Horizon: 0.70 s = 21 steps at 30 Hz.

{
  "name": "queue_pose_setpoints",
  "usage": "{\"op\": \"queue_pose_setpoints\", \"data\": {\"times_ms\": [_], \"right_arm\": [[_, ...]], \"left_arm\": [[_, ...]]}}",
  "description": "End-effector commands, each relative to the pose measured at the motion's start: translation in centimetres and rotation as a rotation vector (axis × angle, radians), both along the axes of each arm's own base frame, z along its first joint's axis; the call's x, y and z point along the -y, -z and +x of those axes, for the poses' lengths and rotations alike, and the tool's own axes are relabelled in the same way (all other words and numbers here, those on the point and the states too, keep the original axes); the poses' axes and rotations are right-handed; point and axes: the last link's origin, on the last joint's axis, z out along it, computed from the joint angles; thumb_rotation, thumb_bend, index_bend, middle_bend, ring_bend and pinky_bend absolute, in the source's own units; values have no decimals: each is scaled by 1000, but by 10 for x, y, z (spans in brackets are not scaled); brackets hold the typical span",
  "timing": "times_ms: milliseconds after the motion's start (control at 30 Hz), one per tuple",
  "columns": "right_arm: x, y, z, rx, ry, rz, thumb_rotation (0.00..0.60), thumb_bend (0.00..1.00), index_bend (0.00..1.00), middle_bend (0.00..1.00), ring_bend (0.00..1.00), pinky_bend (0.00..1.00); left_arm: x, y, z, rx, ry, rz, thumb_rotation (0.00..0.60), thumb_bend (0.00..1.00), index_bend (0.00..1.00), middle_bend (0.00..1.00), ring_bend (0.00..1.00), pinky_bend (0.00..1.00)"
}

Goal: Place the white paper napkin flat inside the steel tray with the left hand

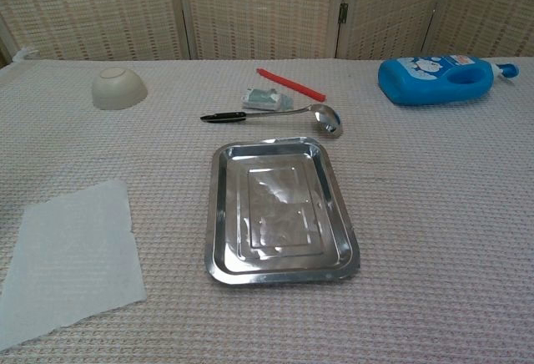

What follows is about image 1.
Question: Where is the white paper towel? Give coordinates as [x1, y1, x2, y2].
[0, 179, 148, 352]

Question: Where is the stainless steel rectangular tray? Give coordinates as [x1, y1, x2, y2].
[204, 136, 360, 286]

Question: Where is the small green white packet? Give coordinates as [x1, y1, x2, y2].
[241, 87, 295, 111]

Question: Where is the red candle stick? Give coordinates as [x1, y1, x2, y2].
[255, 68, 327, 102]

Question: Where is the woven bamboo folding screen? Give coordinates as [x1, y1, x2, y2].
[0, 0, 534, 63]

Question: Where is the white woven tablecloth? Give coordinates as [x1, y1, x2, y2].
[0, 48, 534, 364]

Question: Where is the upturned white ceramic bowl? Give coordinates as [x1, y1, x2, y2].
[91, 67, 149, 111]

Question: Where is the blue pump detergent bottle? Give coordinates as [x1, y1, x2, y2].
[377, 55, 522, 107]

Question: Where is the steel ladle with black handle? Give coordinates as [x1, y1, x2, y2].
[199, 104, 344, 139]

